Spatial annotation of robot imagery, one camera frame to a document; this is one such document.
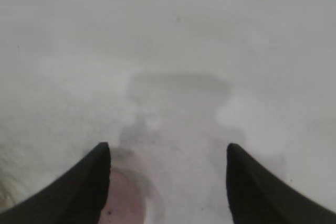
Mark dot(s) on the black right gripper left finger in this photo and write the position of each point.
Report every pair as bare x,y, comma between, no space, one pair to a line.
65,195

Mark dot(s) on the pink peach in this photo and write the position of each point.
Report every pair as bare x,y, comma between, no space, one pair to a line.
123,200

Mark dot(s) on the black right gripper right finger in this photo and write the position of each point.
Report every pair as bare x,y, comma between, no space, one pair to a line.
262,195

